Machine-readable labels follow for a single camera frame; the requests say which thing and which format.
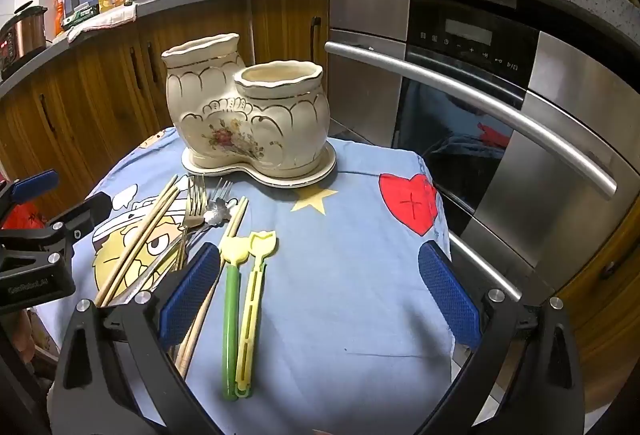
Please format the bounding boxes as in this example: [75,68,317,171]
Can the stainless steel built-in oven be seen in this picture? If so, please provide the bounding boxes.
[325,0,640,308]

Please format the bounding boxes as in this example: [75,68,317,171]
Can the gold fork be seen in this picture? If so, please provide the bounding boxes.
[172,175,208,273]

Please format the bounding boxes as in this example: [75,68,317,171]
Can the red plastic bag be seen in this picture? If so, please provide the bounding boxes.
[9,202,51,232]

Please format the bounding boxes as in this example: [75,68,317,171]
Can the blue cartoon printed cloth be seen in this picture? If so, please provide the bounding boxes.
[37,127,457,435]

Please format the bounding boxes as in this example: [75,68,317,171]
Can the wooden kitchen cabinet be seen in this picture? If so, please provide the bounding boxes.
[0,0,337,221]

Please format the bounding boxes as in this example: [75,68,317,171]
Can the steel drawer handle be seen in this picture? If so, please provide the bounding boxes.
[449,234,523,302]

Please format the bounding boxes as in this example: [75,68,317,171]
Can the cream ceramic utensil holder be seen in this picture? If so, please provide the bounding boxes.
[161,33,331,176]

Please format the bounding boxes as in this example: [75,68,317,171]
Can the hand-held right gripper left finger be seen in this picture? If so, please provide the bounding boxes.
[54,242,223,435]

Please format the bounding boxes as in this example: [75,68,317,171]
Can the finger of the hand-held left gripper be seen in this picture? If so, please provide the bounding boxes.
[30,191,113,262]
[0,170,60,216]

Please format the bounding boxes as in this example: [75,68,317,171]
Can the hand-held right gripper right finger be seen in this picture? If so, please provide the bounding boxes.
[415,240,586,435]

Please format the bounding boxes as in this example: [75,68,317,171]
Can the white dish cloth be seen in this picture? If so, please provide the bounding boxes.
[65,5,139,44]

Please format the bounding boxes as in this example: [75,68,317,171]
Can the silver fork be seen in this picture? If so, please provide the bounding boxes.
[150,179,235,276]

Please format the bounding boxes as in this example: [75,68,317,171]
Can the cream ceramic holder tray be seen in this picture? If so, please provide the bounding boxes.
[181,142,338,190]

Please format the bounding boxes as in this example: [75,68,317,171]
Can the green sealing stick yellow top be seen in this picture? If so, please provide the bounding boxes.
[219,236,249,400]

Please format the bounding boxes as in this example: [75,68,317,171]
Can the silver flower spoon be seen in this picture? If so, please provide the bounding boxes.
[117,199,232,303]

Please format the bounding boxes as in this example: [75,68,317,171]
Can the green packet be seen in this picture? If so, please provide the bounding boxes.
[60,5,99,28]

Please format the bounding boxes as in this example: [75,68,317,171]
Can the curved steel oven handle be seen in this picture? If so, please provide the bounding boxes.
[324,41,618,200]

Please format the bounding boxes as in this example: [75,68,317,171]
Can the copper electric pressure cooker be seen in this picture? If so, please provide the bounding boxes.
[0,2,51,72]

